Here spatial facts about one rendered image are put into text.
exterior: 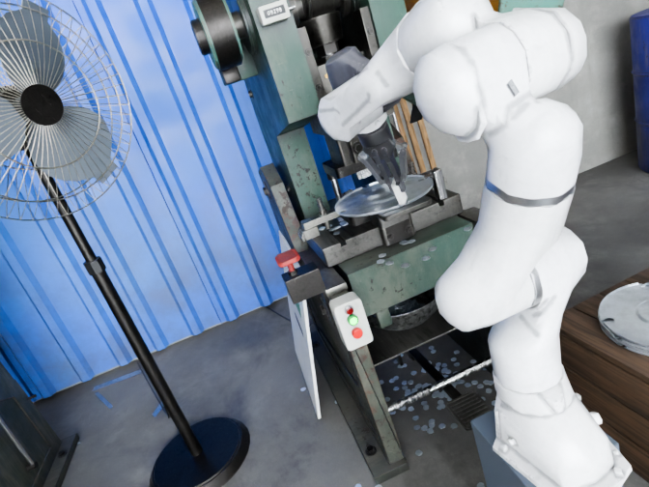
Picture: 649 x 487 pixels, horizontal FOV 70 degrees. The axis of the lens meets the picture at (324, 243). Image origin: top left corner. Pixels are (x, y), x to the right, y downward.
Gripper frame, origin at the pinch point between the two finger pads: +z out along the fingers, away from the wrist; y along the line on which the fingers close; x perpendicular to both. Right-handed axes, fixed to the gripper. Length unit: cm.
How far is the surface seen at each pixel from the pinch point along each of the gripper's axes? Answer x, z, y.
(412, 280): -8.3, 25.8, -3.1
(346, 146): 13.2, -8.6, -16.0
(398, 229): 1.5, 14.6, -5.7
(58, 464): -71, 59, -156
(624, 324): -11, 43, 47
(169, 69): 83, -29, -125
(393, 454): -43, 66, -15
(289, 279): -25.4, 3.5, -26.0
